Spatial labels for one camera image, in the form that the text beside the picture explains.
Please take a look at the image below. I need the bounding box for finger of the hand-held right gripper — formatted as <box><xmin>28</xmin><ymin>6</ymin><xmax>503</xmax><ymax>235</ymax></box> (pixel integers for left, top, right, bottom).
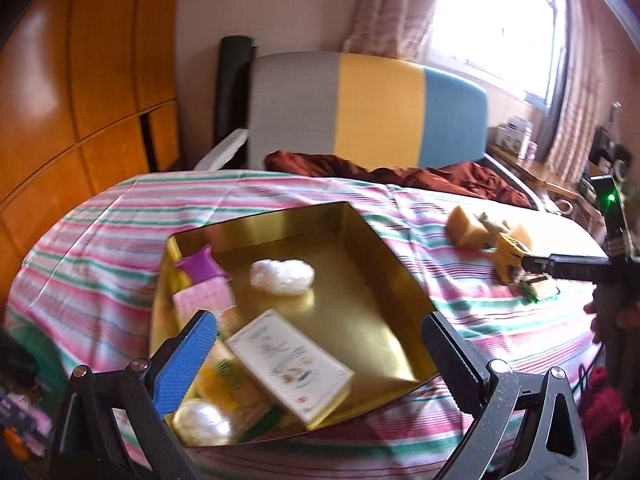
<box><xmin>520</xmin><ymin>254</ymin><xmax>608</xmax><ymax>281</ymax></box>

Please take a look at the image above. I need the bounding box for white tissue ball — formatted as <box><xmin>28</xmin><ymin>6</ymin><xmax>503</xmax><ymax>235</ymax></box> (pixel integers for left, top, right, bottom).
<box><xmin>249</xmin><ymin>258</ymin><xmax>316</xmax><ymax>295</ymax></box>

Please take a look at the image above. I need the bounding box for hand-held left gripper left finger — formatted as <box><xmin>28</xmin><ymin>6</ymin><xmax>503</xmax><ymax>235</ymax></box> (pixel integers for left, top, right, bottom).
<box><xmin>50</xmin><ymin>310</ymin><xmax>218</xmax><ymax>480</ymax></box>

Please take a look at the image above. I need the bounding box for yellow green snack packet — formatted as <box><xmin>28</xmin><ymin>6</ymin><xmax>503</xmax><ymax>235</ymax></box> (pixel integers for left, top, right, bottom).
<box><xmin>192</xmin><ymin>340</ymin><xmax>283</xmax><ymax>438</ymax></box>

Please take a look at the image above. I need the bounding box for checked curtain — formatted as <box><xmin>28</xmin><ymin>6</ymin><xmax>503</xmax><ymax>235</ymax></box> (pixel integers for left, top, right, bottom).
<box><xmin>545</xmin><ymin>0</ymin><xmax>608</xmax><ymax>176</ymax></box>
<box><xmin>342</xmin><ymin>0</ymin><xmax>446</xmax><ymax>61</ymax></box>

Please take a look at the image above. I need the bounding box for white bed rail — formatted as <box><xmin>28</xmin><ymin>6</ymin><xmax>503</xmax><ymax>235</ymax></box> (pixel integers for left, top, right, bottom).
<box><xmin>192</xmin><ymin>128</ymin><xmax>249</xmax><ymax>171</ymax></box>

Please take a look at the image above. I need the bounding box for shiny white ball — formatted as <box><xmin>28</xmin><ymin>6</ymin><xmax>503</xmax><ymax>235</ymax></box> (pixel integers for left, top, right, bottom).
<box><xmin>171</xmin><ymin>399</ymin><xmax>233</xmax><ymax>447</ymax></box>

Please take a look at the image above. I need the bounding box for pink packet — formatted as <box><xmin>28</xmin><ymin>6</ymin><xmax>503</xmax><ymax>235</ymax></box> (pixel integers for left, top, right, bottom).
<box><xmin>172</xmin><ymin>280</ymin><xmax>237</xmax><ymax>328</ymax></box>

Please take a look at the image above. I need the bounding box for wooden desk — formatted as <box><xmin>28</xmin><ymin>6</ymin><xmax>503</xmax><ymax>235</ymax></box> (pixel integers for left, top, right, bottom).
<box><xmin>487</xmin><ymin>142</ymin><xmax>608</xmax><ymax>231</ymax></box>

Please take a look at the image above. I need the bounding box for grey metal bed rail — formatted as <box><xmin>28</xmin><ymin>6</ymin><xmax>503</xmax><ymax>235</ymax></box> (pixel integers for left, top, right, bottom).
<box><xmin>482</xmin><ymin>152</ymin><xmax>551</xmax><ymax>213</ymax></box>

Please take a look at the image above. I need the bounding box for red cloth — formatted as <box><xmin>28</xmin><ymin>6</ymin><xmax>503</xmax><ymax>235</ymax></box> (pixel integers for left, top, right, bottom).
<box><xmin>580</xmin><ymin>367</ymin><xmax>633</xmax><ymax>443</ymax></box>

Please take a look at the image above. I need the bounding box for grey yellow blue headboard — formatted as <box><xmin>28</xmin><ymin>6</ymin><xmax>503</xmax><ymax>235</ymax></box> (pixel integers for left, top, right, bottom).
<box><xmin>247</xmin><ymin>51</ymin><xmax>489</xmax><ymax>168</ymax></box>

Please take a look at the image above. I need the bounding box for gold tin box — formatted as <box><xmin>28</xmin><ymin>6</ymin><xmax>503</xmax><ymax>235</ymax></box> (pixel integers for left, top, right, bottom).
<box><xmin>149</xmin><ymin>201</ymin><xmax>440</xmax><ymax>448</ymax></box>

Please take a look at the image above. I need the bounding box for white medicine box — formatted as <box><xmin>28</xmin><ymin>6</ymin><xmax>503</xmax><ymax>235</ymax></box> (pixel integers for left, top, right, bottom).
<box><xmin>225</xmin><ymin>309</ymin><xmax>356</xmax><ymax>431</ymax></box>

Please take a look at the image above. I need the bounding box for bright window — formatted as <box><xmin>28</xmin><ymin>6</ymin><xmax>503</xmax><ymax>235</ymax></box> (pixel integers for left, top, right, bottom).
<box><xmin>430</xmin><ymin>0</ymin><xmax>568</xmax><ymax>103</ymax></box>

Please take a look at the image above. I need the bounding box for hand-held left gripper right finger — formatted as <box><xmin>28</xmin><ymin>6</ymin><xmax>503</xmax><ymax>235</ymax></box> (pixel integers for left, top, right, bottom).
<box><xmin>421</xmin><ymin>311</ymin><xmax>588</xmax><ymax>480</ymax></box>

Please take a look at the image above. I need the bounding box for green white small box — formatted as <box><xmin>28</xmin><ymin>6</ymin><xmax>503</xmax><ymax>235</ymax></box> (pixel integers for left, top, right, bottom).
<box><xmin>520</xmin><ymin>275</ymin><xmax>561</xmax><ymax>303</ymax></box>

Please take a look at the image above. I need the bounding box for person's right hand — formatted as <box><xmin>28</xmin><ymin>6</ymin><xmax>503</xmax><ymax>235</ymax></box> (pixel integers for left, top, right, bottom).
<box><xmin>584</xmin><ymin>300</ymin><xmax>640</xmax><ymax>346</ymax></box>

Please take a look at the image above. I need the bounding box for cluttered shelf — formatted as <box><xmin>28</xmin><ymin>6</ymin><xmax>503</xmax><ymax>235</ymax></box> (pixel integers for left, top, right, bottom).
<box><xmin>580</xmin><ymin>102</ymin><xmax>637</xmax><ymax>196</ymax></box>

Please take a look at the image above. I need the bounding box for white storage box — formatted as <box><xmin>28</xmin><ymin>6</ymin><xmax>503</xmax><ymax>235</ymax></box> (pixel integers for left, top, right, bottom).
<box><xmin>495</xmin><ymin>116</ymin><xmax>533</xmax><ymax>158</ymax></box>

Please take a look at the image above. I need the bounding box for dark red blanket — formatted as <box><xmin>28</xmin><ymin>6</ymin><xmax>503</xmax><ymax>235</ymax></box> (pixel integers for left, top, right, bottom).
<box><xmin>264</xmin><ymin>150</ymin><xmax>533</xmax><ymax>208</ymax></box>

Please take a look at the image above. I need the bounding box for striped bed sheet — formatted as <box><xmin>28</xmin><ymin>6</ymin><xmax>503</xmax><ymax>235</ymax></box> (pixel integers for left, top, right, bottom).
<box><xmin>5</xmin><ymin>169</ymin><xmax>613</xmax><ymax>480</ymax></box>

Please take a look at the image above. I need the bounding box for black bed post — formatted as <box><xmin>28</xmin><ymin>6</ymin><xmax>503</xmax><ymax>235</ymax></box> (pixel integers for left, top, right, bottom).
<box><xmin>214</xmin><ymin>35</ymin><xmax>257</xmax><ymax>168</ymax></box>

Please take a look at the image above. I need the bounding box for wooden wardrobe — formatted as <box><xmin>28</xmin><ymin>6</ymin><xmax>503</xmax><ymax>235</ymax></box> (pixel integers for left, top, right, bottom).
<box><xmin>0</xmin><ymin>0</ymin><xmax>183</xmax><ymax>301</ymax></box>

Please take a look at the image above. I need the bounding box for yellow sponge block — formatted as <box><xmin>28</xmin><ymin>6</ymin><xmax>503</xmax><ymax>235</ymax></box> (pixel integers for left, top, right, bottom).
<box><xmin>446</xmin><ymin>206</ymin><xmax>493</xmax><ymax>250</ymax></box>
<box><xmin>507</xmin><ymin>224</ymin><xmax>537</xmax><ymax>251</ymax></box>

